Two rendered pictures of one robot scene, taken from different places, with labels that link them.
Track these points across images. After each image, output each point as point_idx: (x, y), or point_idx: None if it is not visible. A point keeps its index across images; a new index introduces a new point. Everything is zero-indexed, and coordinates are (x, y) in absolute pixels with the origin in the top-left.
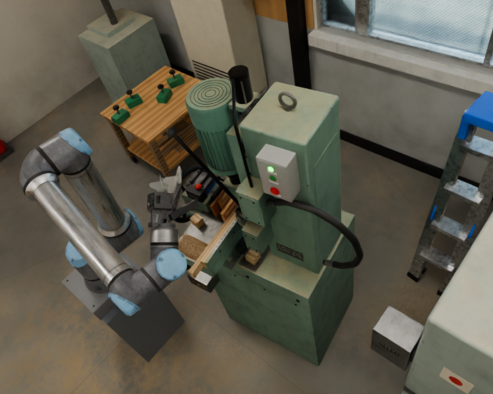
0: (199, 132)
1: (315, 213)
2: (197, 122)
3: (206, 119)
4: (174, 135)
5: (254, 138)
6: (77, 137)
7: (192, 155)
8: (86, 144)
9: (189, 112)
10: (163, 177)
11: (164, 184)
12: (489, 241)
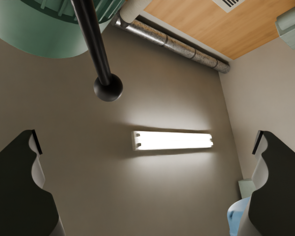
0: (60, 9)
1: None
2: (40, 35)
3: (2, 25)
4: (96, 86)
5: None
6: (228, 216)
7: (82, 24)
8: (239, 214)
9: (58, 54)
10: (255, 141)
11: (260, 174)
12: None
